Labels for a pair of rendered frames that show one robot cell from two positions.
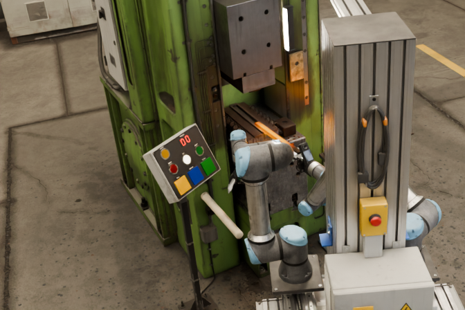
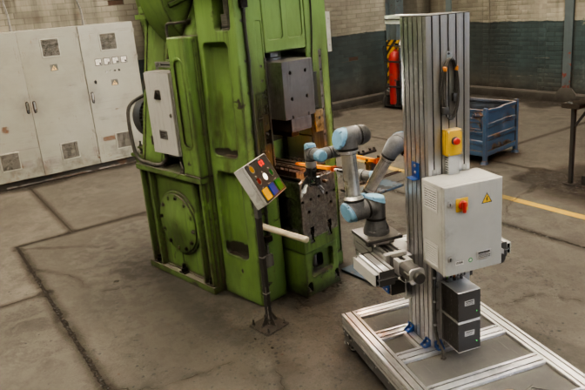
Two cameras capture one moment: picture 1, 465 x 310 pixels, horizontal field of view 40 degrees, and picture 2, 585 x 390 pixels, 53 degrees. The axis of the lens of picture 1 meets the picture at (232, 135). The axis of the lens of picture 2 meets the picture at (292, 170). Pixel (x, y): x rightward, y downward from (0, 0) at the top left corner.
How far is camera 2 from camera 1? 157 cm
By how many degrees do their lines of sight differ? 22
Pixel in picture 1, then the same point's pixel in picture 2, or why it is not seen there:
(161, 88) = (216, 145)
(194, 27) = (255, 81)
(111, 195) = (145, 273)
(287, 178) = (324, 205)
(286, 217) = (325, 240)
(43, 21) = (16, 171)
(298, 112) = not seen: hidden behind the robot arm
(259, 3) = (300, 62)
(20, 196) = (56, 287)
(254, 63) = (299, 109)
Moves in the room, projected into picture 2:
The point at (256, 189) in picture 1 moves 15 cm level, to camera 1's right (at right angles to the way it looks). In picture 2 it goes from (352, 158) to (376, 153)
